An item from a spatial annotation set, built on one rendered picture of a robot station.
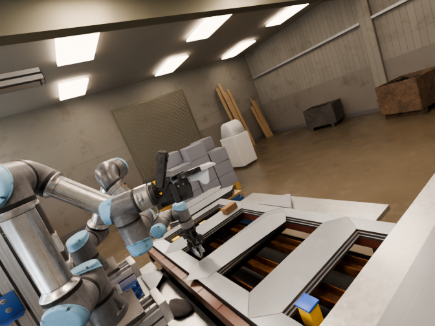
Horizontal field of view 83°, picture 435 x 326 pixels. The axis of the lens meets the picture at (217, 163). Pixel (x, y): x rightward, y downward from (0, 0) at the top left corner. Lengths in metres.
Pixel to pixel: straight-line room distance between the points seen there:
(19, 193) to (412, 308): 0.97
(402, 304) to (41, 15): 3.49
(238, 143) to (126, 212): 5.92
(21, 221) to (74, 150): 7.03
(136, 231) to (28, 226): 0.29
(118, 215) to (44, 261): 0.24
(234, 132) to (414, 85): 4.00
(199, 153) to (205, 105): 4.71
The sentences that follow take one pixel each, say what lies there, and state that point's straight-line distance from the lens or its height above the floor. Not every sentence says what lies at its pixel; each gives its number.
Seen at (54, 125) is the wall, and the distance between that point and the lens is 7.95.
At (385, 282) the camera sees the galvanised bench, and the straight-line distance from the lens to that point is 0.80.
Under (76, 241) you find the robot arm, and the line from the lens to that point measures 1.50.
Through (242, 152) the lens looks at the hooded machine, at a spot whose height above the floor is 0.41.
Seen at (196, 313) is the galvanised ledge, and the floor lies 0.68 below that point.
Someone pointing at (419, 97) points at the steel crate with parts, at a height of 0.38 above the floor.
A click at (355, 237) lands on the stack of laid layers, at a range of 1.35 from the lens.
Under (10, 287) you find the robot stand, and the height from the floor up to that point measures 1.29.
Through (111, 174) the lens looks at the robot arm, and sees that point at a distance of 1.32.
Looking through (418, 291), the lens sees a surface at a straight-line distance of 0.74.
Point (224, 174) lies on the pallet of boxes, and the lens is 5.02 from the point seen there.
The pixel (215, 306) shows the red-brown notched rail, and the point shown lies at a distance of 1.23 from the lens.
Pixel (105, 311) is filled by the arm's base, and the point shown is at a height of 1.10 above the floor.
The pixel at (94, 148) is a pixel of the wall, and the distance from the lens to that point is 7.90.
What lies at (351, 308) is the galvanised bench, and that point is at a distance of 0.74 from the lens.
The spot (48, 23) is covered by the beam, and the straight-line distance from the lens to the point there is 3.43.
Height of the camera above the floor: 1.58
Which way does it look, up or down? 10 degrees down
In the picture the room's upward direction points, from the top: 22 degrees counter-clockwise
